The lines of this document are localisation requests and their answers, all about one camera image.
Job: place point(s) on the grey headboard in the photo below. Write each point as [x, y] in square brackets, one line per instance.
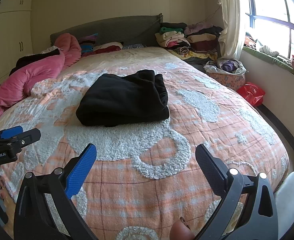
[117, 30]

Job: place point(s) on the pink duvet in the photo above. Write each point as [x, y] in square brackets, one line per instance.
[29, 80]

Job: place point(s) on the white cloth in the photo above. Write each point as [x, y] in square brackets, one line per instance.
[269, 50]

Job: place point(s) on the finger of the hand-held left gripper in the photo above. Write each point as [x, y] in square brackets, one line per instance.
[29, 136]
[11, 132]

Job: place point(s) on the black garment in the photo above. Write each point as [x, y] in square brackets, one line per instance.
[29, 60]

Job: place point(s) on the peach checked fleece blanket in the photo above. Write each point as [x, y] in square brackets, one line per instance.
[161, 155]

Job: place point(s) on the red plastic bag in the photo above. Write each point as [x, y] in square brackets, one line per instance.
[250, 93]

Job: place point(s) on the blue patterned cloth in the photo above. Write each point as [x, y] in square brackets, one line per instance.
[134, 46]

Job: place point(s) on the black sweater with orange cuffs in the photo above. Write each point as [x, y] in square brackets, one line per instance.
[122, 100]

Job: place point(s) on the person's left hand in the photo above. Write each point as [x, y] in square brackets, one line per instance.
[3, 187]

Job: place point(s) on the dark red clothes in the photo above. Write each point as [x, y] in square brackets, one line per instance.
[251, 41]

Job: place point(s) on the window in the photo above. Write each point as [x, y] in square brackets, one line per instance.
[269, 2]

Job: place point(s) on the cream wardrobe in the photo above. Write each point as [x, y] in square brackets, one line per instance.
[7, 42]

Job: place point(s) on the dark bed frame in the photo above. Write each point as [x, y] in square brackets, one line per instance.
[281, 130]

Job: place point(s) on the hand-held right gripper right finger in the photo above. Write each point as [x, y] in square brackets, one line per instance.
[209, 167]

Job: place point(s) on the person's right hand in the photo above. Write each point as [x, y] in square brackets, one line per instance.
[180, 230]

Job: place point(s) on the cream curtain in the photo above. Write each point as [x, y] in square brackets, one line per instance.
[233, 17]

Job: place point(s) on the pile of folded clothes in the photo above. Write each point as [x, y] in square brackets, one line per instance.
[176, 37]

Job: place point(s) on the white rounded object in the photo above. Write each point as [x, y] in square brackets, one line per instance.
[291, 205]

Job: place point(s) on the green windowsill cushion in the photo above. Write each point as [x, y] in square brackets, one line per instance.
[266, 57]

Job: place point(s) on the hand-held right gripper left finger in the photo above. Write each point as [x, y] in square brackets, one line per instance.
[82, 170]

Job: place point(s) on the floral laundry basket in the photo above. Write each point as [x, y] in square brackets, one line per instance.
[226, 81]

